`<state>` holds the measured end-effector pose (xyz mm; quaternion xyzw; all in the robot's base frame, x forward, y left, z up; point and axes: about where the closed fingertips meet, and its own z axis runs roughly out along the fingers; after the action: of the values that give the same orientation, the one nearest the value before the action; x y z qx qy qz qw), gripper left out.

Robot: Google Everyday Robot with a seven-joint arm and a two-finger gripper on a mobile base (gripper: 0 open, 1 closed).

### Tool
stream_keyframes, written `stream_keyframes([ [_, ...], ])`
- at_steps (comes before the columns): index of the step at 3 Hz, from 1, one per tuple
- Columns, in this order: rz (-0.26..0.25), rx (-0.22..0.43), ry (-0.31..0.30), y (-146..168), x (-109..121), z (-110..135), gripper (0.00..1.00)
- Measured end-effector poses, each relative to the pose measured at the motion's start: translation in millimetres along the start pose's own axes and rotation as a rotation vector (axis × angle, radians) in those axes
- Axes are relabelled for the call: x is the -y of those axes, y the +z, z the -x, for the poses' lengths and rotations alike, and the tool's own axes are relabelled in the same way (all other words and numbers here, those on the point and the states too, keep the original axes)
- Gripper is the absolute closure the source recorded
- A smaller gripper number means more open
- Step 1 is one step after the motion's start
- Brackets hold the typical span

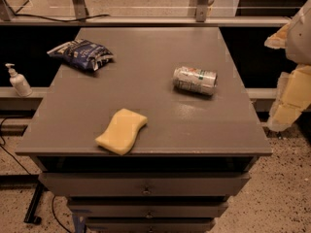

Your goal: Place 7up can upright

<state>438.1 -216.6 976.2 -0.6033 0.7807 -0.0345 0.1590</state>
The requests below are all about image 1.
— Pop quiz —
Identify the blue chip bag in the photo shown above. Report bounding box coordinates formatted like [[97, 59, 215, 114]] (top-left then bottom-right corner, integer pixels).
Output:
[[48, 39, 114, 72]]

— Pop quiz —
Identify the silver 7up soda can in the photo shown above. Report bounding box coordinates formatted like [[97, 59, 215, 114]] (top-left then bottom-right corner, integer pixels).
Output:
[[172, 66, 218, 95]]

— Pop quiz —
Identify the middle grey drawer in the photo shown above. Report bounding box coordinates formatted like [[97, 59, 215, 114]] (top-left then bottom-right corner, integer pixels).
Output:
[[68, 200, 227, 218]]

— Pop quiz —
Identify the bottom grey drawer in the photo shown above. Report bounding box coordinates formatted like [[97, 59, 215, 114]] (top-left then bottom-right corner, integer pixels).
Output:
[[86, 217, 215, 233]]

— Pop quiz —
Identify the black cable on ledge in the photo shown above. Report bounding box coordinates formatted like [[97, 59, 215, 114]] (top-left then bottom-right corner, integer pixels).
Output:
[[13, 13, 111, 23]]

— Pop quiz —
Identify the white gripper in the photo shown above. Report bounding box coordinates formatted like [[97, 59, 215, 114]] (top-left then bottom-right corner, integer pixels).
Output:
[[264, 0, 311, 132]]

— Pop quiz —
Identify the top grey drawer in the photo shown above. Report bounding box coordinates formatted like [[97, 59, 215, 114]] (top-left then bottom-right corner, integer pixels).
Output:
[[39, 173, 250, 197]]

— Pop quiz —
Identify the black floor cable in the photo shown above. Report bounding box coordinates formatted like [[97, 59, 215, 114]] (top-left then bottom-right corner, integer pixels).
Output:
[[0, 115, 33, 177]]

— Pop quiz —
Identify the metal window frame rail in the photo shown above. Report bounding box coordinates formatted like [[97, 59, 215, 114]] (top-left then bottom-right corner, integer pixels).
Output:
[[1, 0, 291, 27]]

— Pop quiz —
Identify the grey drawer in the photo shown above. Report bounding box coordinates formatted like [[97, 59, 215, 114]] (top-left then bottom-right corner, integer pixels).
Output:
[[86, 217, 215, 233], [39, 173, 250, 197], [68, 200, 227, 218]]

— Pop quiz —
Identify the black floor bracket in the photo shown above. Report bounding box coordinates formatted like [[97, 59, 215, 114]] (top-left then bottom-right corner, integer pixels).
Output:
[[23, 183, 44, 225]]

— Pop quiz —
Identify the white pump bottle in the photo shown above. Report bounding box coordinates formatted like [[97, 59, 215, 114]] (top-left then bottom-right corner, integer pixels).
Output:
[[5, 63, 32, 97]]

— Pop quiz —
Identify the yellow sponge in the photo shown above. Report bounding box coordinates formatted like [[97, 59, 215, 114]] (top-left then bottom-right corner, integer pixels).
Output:
[[95, 109, 148, 155]]

